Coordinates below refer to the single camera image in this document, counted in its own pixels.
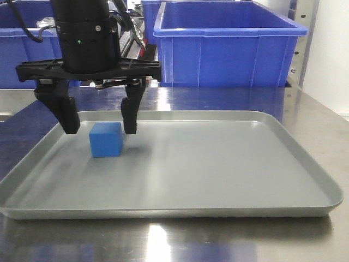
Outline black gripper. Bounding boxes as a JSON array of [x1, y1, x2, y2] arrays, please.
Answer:
[[15, 20, 162, 135]]

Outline blue cube block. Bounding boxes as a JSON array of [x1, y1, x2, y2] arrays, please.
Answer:
[[89, 122, 124, 158]]

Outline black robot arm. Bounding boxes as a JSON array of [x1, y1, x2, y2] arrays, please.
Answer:
[[16, 1, 161, 134]]

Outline clear plastic bag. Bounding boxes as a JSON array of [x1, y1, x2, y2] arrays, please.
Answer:
[[36, 17, 56, 29]]

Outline blue bin front left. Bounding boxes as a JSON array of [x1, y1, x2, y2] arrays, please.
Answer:
[[0, 4, 82, 90]]

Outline blue bin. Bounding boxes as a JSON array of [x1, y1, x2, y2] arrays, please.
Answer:
[[0, 4, 82, 90], [141, 1, 197, 49], [153, 1, 308, 87]]

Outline blue bin rear right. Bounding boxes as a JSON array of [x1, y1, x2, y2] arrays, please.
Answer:
[[141, 1, 197, 49]]

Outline grey plastic tray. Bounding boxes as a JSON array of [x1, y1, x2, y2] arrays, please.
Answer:
[[1, 111, 344, 219]]

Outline blue bin front right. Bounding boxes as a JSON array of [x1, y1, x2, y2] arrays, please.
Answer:
[[153, 1, 308, 87]]

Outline white roller conveyor rail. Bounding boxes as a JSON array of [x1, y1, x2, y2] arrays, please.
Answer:
[[119, 27, 137, 57]]

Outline black cable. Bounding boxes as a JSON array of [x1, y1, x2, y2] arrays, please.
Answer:
[[7, 0, 59, 43]]

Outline metal shelf upright post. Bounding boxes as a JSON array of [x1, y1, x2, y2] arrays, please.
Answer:
[[288, 0, 320, 88]]

